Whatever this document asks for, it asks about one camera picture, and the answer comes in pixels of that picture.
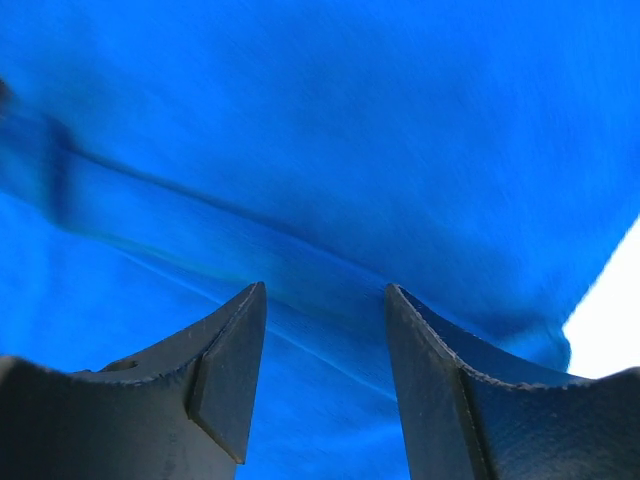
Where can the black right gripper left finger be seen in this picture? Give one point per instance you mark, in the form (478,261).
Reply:
(180,409)

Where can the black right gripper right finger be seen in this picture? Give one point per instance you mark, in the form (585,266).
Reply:
(470,410)

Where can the blue towel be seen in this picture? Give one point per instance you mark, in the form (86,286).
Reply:
(159,156)

